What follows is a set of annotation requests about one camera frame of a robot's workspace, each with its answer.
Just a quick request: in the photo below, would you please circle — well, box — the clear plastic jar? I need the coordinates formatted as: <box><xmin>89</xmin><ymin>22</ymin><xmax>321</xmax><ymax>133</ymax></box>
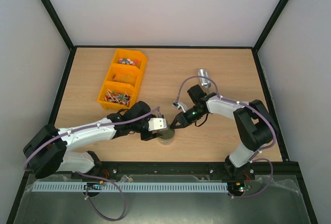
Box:
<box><xmin>159</xmin><ymin>139</ymin><xmax>174</xmax><ymax>145</ymax></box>

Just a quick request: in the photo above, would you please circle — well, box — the white jar lid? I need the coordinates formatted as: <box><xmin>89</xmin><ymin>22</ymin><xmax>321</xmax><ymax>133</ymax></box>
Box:
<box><xmin>158</xmin><ymin>129</ymin><xmax>175</xmax><ymax>140</ymax></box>

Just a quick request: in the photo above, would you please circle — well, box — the metal scoop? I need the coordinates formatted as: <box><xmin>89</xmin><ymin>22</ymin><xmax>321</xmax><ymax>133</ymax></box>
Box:
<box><xmin>198</xmin><ymin>69</ymin><xmax>212</xmax><ymax>89</ymax></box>

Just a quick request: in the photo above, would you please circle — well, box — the yellow bin with lollipops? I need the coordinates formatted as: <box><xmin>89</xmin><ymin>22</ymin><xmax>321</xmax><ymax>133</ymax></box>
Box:
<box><xmin>97</xmin><ymin>81</ymin><xmax>138</xmax><ymax>110</ymax></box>

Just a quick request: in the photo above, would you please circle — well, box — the yellow bin with star candies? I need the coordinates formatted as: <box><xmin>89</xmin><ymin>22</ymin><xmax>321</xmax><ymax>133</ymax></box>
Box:
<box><xmin>111</xmin><ymin>49</ymin><xmax>147</xmax><ymax>70</ymax></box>

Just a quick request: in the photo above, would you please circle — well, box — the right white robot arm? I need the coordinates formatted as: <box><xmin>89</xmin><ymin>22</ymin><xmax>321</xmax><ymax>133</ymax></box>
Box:
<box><xmin>170</xmin><ymin>85</ymin><xmax>278</xmax><ymax>178</ymax></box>

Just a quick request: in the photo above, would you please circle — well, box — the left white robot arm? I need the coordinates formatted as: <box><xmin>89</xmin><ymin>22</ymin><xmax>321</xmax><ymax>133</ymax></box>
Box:
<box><xmin>23</xmin><ymin>101</ymin><xmax>167</xmax><ymax>179</ymax></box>

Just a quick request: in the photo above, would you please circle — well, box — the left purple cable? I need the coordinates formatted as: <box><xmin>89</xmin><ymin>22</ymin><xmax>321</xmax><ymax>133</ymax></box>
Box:
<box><xmin>23</xmin><ymin>106</ymin><xmax>165</xmax><ymax>221</ymax></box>

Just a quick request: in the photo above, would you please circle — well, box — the white slotted cable duct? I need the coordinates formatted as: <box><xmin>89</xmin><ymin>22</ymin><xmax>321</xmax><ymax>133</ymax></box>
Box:
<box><xmin>31</xmin><ymin>182</ymin><xmax>228</xmax><ymax>193</ymax></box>

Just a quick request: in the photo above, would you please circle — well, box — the black aluminium frame rail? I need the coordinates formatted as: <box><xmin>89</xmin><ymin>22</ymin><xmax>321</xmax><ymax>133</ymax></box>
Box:
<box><xmin>24</xmin><ymin>160</ymin><xmax>300</xmax><ymax>182</ymax></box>

